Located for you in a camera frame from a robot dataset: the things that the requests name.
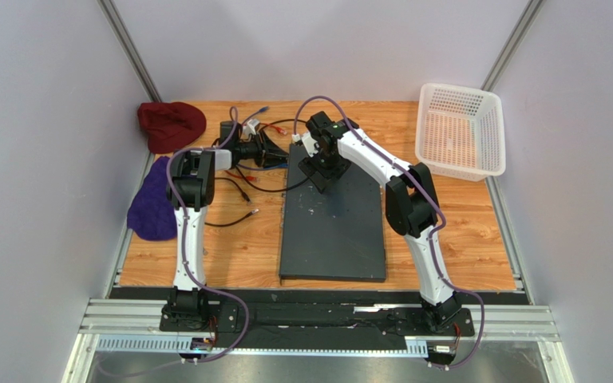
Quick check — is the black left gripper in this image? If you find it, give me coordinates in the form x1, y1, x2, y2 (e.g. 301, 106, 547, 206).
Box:
236, 131, 291, 170

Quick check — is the red ethernet cable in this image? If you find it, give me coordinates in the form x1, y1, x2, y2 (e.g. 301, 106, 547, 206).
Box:
223, 121, 291, 184

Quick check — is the blue ethernet cable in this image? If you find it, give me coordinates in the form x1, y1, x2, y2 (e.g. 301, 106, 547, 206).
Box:
237, 106, 289, 172

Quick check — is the dark grey network switch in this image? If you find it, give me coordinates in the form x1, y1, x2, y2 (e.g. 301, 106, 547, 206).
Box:
278, 144, 387, 282

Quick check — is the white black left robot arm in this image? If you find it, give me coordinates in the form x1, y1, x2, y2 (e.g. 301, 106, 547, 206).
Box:
162, 118, 287, 331

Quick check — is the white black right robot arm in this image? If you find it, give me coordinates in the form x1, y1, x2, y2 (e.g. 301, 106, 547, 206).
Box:
292, 112, 461, 333

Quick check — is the dark red cloth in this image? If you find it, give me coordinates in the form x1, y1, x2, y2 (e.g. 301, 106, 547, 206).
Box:
136, 102, 207, 154

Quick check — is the purple cloth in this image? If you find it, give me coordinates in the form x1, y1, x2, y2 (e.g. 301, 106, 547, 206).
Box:
126, 156, 177, 242

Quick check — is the white plastic basket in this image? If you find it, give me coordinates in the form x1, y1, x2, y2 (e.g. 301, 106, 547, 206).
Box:
415, 83, 506, 182

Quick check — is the long black cable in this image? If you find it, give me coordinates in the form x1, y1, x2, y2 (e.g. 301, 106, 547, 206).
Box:
213, 117, 313, 195

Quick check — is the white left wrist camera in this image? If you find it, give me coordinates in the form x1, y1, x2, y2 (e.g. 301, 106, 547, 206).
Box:
242, 118, 260, 137

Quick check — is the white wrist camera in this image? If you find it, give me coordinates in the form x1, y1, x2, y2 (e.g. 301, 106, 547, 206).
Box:
291, 132, 319, 157
242, 118, 260, 137

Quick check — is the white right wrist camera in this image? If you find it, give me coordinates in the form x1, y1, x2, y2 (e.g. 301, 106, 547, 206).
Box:
291, 132, 319, 157

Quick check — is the black ethernet patch cable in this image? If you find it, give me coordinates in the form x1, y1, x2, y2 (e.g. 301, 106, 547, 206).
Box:
203, 169, 260, 228

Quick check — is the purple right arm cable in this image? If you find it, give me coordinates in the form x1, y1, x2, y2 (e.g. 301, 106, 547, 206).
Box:
293, 95, 486, 371

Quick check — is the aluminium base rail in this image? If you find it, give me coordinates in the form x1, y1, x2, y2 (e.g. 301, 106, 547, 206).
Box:
62, 299, 574, 382

